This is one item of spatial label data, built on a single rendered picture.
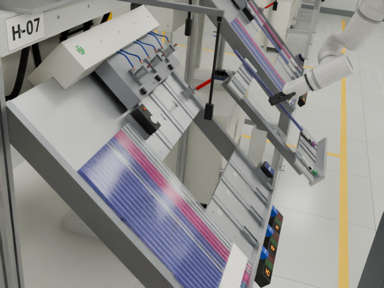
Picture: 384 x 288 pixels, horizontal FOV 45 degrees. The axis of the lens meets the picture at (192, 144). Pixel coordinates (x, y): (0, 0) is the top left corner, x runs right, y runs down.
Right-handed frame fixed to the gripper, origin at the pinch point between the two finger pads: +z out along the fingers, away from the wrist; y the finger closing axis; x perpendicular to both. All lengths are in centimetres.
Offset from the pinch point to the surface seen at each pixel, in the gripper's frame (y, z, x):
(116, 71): 74, 10, -44
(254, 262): 78, 5, 18
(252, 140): 11.5, 12.7, 8.1
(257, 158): 11.5, 14.8, 15.5
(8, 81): 88, 28, -56
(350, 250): -37, 17, 103
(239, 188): 53, 9, 7
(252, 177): 41.6, 8.1, 9.9
